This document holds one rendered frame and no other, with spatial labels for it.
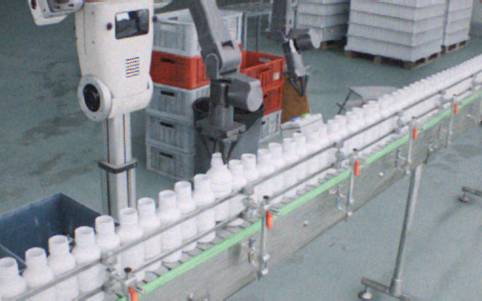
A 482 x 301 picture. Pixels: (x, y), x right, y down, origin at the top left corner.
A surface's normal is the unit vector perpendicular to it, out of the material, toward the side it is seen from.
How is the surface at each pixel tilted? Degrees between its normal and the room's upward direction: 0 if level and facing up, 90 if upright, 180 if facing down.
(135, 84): 90
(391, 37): 90
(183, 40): 90
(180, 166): 90
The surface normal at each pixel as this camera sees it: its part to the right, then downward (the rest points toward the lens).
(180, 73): -0.51, 0.30
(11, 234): 0.79, 0.27
